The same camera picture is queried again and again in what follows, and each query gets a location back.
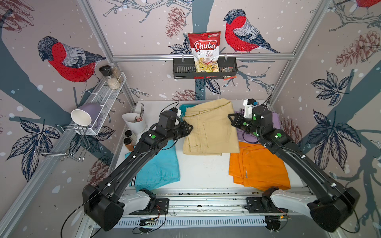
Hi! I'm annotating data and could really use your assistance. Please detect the white wire wall shelf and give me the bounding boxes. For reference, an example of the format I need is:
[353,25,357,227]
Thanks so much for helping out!
[86,72,127,135]

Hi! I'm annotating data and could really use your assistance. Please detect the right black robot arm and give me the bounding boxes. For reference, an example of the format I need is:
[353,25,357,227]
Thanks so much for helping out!
[228,106,360,233]

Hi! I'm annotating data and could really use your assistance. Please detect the black lid spice jar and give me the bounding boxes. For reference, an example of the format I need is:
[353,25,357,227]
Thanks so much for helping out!
[99,65,113,77]

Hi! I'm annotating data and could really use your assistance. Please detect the light spice jar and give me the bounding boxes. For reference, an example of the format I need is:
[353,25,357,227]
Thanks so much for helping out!
[125,130,138,144]

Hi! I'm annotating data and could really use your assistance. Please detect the teal pants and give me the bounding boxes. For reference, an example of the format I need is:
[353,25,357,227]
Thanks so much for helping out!
[130,147,181,191]

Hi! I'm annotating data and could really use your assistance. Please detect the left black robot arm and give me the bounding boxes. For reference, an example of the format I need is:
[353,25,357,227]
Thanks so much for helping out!
[82,108,193,231]

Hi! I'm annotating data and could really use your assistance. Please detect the purple white cup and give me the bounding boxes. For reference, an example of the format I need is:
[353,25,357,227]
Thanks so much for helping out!
[70,103,102,127]

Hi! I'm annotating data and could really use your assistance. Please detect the brown spice jar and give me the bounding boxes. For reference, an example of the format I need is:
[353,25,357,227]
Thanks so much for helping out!
[124,137,135,152]

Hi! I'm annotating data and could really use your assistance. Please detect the black wall basket shelf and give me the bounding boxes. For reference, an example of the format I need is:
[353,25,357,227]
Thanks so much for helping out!
[173,58,238,79]

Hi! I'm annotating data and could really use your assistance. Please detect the red cassava chips bag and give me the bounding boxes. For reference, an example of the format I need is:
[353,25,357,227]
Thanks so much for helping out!
[188,31,221,73]

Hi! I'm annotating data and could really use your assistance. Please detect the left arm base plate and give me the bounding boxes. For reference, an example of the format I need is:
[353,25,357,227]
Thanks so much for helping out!
[129,198,170,215]

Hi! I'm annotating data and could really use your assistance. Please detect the khaki pants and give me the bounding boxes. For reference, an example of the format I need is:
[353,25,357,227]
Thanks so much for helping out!
[183,98,240,155]

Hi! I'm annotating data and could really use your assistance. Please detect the white utensil holder cup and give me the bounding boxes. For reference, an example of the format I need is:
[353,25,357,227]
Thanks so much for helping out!
[122,113,147,134]

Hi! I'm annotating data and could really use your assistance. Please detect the purple pants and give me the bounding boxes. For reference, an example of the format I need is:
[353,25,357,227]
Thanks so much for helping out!
[237,113,281,144]

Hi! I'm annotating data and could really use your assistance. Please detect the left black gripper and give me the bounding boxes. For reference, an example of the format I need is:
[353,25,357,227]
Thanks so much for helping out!
[166,120,194,141]

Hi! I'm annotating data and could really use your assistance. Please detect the wire cup rack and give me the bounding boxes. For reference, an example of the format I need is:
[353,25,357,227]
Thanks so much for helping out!
[34,124,91,162]

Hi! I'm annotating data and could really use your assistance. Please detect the teal plastic basket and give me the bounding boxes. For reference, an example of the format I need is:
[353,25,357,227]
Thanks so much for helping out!
[179,104,196,122]

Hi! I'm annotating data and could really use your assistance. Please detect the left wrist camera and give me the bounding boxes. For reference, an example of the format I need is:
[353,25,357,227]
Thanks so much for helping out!
[171,107,181,117]

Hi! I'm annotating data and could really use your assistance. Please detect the orange pants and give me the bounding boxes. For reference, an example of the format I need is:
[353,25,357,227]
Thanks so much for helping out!
[229,142,291,191]

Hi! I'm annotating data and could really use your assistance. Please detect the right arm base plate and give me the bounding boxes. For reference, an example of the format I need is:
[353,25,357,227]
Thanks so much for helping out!
[244,197,288,214]

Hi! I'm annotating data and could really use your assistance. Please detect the glass jar on shelf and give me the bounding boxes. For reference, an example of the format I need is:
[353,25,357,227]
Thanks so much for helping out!
[110,63,124,84]

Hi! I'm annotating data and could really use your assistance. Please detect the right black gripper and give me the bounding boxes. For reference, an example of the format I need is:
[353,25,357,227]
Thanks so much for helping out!
[227,113,262,140]

